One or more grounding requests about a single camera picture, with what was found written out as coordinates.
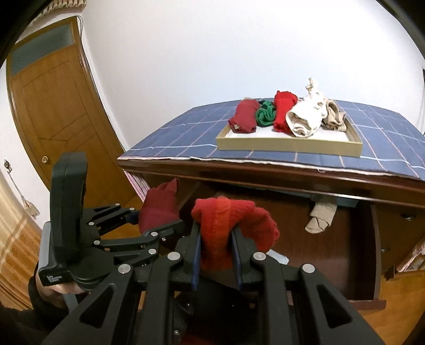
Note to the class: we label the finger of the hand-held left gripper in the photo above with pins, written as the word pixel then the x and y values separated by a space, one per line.
pixel 146 240
pixel 113 215

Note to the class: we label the bright red underwear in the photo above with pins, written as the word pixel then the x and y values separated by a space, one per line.
pixel 284 111

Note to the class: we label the dark wooden dresser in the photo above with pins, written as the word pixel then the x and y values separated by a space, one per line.
pixel 395 202

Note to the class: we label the maroon underwear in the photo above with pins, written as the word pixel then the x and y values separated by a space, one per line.
pixel 157 207

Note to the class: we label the grey printed underwear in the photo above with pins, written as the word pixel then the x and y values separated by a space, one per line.
pixel 277 257

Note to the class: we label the beige underwear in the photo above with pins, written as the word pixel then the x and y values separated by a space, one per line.
pixel 332 116
pixel 320 215

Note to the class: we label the green and black underwear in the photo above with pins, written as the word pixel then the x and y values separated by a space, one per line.
pixel 265 114

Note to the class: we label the blue checked tablecloth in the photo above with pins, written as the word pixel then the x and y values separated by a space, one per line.
pixel 186 139

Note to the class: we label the white underwear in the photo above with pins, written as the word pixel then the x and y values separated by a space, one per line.
pixel 307 119

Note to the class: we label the pink patterned bundle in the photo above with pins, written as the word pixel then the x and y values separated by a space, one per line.
pixel 411 258

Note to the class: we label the dark wooden drawer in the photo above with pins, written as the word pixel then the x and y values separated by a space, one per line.
pixel 289 225

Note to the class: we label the dark red underwear grey waistband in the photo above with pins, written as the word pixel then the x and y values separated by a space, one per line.
pixel 245 116

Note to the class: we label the orange-red underwear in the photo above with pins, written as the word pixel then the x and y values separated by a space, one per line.
pixel 229 222

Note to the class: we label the brass door knob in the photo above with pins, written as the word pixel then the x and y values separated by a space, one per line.
pixel 44 160

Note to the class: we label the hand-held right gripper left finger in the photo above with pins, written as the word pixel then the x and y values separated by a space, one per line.
pixel 196 262

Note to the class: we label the person's left hand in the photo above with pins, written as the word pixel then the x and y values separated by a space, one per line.
pixel 56 289

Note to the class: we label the tan cardboard tray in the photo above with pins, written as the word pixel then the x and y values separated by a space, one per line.
pixel 282 146

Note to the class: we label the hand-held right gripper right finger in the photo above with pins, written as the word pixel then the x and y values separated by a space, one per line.
pixel 236 265

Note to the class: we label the brown wooden door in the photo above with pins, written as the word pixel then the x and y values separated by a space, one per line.
pixel 59 106

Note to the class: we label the beige fringe trim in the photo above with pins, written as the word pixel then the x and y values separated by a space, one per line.
pixel 66 4

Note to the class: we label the person's left forearm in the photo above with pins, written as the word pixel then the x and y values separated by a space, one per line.
pixel 43 308

